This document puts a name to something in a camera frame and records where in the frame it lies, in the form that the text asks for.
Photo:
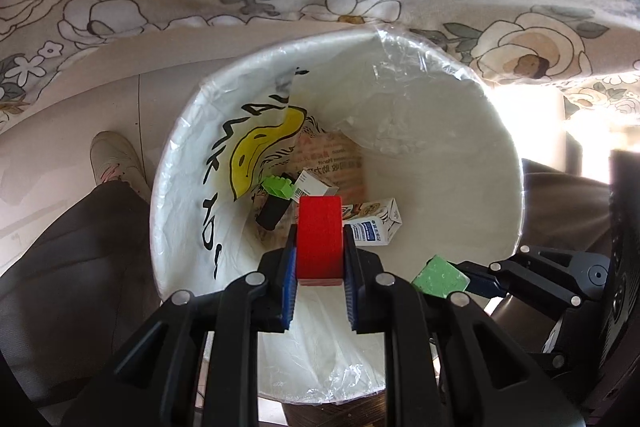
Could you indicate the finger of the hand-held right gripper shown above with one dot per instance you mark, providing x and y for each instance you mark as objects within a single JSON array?
[
  {"x": 557, "y": 352},
  {"x": 500, "y": 277}
]

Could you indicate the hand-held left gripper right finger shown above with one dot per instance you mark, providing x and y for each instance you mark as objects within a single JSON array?
[{"x": 350, "y": 287}]

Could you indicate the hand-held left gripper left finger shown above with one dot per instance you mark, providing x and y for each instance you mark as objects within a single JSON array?
[{"x": 287, "y": 277}]

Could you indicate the red block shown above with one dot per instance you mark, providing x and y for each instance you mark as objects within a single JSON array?
[{"x": 320, "y": 237}]

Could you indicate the green cube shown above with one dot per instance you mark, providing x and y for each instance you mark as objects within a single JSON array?
[{"x": 440, "y": 277}]

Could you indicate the printed white carton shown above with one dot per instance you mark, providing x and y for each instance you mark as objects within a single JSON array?
[{"x": 372, "y": 227}]

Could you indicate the black cylinder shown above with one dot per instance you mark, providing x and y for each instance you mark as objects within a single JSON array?
[{"x": 272, "y": 212}]

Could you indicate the green toy brick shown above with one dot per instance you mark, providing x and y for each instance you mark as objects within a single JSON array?
[{"x": 278, "y": 187}]

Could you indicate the white red striped medicine box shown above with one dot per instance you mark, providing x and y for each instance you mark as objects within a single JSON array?
[{"x": 315, "y": 183}]

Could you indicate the white printed trash bin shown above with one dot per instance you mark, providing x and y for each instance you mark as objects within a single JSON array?
[{"x": 425, "y": 157}]

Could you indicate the person's right leg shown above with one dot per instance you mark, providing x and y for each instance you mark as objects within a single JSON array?
[{"x": 560, "y": 207}]

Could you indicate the person's leg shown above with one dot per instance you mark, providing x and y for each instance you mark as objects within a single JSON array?
[
  {"x": 560, "y": 207},
  {"x": 75, "y": 282}
]

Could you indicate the beige sneaker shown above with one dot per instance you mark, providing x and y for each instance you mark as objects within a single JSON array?
[{"x": 112, "y": 157}]

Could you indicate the person's left leg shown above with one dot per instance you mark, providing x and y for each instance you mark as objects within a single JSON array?
[{"x": 75, "y": 282}]

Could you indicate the clear plastic bin liner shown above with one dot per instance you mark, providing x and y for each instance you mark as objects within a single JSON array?
[{"x": 400, "y": 72}]

